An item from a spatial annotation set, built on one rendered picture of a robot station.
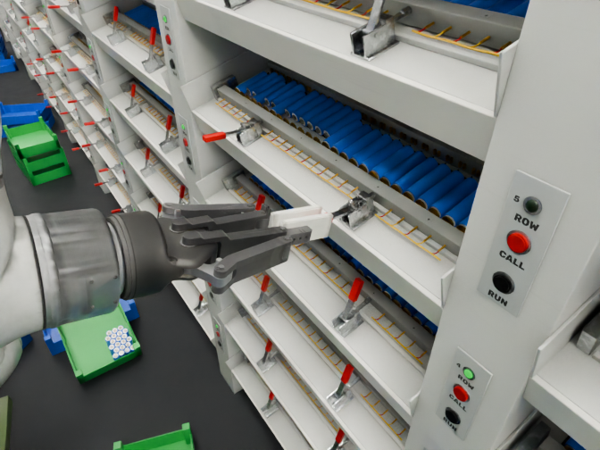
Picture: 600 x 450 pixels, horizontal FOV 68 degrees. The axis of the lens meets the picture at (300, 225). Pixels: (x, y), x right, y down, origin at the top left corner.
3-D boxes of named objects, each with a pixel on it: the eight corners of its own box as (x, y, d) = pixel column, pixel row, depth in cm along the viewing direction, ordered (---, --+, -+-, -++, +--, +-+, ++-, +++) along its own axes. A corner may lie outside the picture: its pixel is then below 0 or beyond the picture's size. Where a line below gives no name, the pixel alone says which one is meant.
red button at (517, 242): (521, 257, 34) (528, 241, 33) (504, 246, 35) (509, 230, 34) (529, 253, 35) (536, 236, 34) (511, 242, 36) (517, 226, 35)
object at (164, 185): (204, 259, 118) (183, 224, 108) (129, 165, 157) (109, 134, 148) (267, 217, 123) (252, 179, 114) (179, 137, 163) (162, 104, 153)
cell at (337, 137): (363, 131, 67) (330, 154, 65) (355, 127, 68) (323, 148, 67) (362, 120, 66) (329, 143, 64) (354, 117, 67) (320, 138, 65)
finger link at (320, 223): (279, 220, 47) (283, 223, 47) (329, 212, 51) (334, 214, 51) (274, 244, 48) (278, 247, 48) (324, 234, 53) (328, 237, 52)
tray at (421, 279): (443, 331, 48) (443, 279, 41) (200, 130, 87) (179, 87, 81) (561, 227, 53) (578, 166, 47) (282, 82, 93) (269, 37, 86)
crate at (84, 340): (142, 354, 152) (140, 345, 146) (79, 384, 143) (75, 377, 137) (109, 283, 164) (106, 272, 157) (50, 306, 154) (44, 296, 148)
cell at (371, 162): (404, 153, 62) (369, 177, 60) (394, 147, 63) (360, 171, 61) (403, 142, 60) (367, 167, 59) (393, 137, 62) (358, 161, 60)
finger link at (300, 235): (268, 231, 46) (284, 246, 44) (307, 224, 49) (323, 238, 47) (265, 243, 47) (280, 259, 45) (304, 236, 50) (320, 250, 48)
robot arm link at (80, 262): (50, 354, 34) (129, 332, 37) (41, 255, 30) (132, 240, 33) (29, 285, 40) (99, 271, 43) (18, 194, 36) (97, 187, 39)
